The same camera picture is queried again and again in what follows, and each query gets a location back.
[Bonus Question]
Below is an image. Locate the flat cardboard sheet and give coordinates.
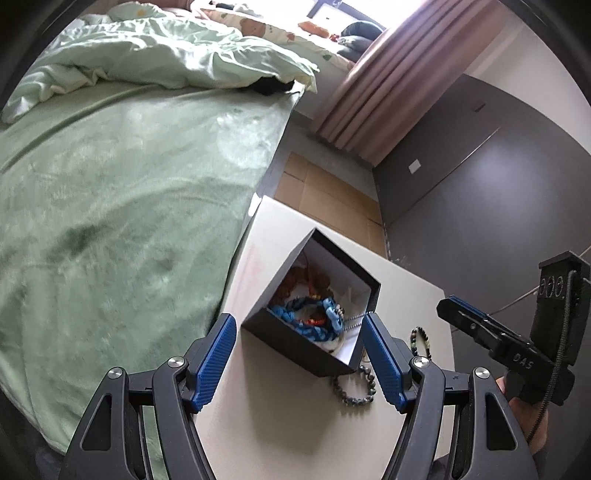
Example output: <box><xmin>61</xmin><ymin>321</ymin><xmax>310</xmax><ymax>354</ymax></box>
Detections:
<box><xmin>272</xmin><ymin>152</ymin><xmax>387</xmax><ymax>260</ymax></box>

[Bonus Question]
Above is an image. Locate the pink curtain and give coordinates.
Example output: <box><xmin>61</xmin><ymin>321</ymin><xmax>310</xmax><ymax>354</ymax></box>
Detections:
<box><xmin>311</xmin><ymin>0</ymin><xmax>503</xmax><ymax>165</ymax></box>

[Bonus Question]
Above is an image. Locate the person's right hand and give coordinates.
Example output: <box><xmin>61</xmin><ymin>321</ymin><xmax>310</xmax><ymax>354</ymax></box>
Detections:
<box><xmin>495</xmin><ymin>376</ymin><xmax>551</xmax><ymax>457</ymax></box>

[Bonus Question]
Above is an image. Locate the dark stone bead bracelet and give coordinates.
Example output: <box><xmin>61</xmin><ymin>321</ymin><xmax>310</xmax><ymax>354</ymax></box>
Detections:
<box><xmin>330</xmin><ymin>364</ymin><xmax>378</xmax><ymax>407</ymax></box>

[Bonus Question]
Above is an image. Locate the black cloth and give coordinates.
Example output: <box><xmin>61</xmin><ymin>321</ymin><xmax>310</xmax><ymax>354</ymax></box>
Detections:
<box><xmin>252</xmin><ymin>78</ymin><xmax>296</xmax><ymax>97</ymax></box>

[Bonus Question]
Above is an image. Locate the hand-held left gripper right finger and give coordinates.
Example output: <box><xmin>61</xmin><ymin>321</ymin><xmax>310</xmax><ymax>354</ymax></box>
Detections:
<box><xmin>362</xmin><ymin>314</ymin><xmax>542</xmax><ymax>480</ymax></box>

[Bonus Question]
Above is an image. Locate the green mixed bead bracelet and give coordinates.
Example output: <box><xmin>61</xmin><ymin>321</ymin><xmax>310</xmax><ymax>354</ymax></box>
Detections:
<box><xmin>409</xmin><ymin>327</ymin><xmax>434</xmax><ymax>359</ymax></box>

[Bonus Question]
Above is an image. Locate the black braided cable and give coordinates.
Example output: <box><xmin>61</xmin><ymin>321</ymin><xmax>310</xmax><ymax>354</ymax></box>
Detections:
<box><xmin>526</xmin><ymin>270</ymin><xmax>580</xmax><ymax>446</ymax></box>

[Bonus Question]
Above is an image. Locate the green fleece bed blanket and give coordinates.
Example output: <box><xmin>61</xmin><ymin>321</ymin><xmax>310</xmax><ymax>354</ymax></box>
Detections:
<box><xmin>0</xmin><ymin>83</ymin><xmax>303</xmax><ymax>455</ymax></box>

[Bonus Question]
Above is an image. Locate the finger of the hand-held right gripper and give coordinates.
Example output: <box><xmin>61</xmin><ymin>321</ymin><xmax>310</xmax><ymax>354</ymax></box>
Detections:
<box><xmin>436</xmin><ymin>296</ymin><xmax>514</xmax><ymax>354</ymax></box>

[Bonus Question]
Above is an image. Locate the dark grey cushion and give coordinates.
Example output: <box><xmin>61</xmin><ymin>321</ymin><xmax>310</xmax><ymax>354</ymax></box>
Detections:
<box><xmin>338</xmin><ymin>21</ymin><xmax>387</xmax><ymax>63</ymax></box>

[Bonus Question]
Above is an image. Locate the patterned cream pillow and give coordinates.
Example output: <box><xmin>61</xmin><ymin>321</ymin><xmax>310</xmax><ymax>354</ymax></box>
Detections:
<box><xmin>202</xmin><ymin>7</ymin><xmax>352</xmax><ymax>71</ymax></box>

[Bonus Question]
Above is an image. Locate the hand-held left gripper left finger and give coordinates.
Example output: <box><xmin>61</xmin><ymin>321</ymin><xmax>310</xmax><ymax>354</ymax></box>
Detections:
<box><xmin>59</xmin><ymin>314</ymin><xmax>238</xmax><ymax>480</ymax></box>

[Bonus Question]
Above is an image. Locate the black jewelry box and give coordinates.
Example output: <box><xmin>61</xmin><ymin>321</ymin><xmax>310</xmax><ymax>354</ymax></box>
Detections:
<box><xmin>241</xmin><ymin>227</ymin><xmax>382</xmax><ymax>378</ymax></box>

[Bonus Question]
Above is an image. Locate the blue braided bracelet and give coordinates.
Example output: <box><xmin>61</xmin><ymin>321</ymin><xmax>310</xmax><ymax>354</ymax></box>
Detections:
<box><xmin>269</xmin><ymin>298</ymin><xmax>345</xmax><ymax>343</ymax></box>

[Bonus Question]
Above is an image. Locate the pale green duvet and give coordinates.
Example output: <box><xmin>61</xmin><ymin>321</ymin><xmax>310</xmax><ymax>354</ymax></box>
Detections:
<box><xmin>2</xmin><ymin>0</ymin><xmax>319</xmax><ymax>123</ymax></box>

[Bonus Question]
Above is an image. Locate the brown bead bracelet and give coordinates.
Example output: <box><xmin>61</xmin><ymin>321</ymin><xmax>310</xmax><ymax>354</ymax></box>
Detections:
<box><xmin>277</xmin><ymin>263</ymin><xmax>334</xmax><ymax>302</ymax></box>

